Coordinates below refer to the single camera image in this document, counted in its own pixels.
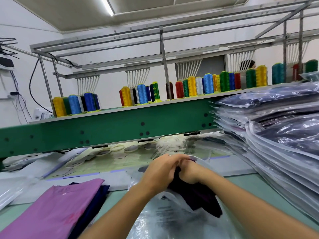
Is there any black hanging cable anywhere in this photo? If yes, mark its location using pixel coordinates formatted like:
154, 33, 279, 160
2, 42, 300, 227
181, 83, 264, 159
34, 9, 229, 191
29, 58, 54, 114

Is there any person's left hand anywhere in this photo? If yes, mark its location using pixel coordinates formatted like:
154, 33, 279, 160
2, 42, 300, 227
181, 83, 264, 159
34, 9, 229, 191
140, 154, 191, 195

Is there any person's left forearm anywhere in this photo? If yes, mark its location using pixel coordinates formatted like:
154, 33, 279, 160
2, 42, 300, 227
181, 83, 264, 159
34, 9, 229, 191
80, 184, 155, 239

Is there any crumpled clear plastic film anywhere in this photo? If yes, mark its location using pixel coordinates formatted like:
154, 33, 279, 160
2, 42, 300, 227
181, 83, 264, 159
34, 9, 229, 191
0, 177, 31, 209

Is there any navy shirt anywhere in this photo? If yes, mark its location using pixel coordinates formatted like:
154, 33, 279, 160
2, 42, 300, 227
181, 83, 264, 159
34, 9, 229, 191
262, 116, 319, 155

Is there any dark purple shirt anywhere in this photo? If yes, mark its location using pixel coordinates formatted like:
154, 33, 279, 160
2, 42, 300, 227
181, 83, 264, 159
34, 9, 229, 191
167, 167, 223, 218

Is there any grey metal thread rack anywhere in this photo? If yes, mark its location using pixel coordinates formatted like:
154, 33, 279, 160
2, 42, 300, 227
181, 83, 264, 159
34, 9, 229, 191
30, 0, 319, 117

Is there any white wall socket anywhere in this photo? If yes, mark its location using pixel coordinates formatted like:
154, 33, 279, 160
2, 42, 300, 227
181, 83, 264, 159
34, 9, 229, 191
0, 92, 20, 100

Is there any person's right forearm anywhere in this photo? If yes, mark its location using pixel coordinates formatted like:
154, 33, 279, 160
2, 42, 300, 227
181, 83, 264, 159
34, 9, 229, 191
202, 173, 319, 239

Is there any white box device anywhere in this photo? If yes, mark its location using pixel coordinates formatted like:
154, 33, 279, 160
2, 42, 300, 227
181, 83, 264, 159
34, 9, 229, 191
32, 108, 53, 120

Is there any stack of plastic bags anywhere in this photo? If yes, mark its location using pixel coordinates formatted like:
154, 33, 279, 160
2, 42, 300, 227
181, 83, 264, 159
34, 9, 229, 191
127, 189, 246, 239

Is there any green machine beam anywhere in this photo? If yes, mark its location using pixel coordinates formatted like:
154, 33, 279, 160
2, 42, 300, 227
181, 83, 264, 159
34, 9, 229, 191
0, 97, 225, 160

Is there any person's right hand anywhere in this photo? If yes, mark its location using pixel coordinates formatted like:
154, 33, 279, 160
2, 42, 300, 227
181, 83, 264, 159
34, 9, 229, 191
178, 159, 214, 186

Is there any row of coloured thread spools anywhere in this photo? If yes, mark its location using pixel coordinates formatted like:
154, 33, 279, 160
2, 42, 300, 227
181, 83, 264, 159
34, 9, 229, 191
52, 59, 319, 118

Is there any wall router with antennas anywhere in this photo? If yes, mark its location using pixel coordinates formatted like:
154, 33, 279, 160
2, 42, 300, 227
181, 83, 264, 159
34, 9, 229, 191
0, 38, 20, 72

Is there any stack of bagged garments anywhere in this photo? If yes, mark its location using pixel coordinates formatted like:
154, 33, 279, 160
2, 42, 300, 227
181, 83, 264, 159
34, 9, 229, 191
213, 81, 319, 222

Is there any ceiling light tube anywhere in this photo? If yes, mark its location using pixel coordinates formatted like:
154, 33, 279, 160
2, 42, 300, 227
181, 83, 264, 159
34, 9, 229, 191
99, 0, 115, 17

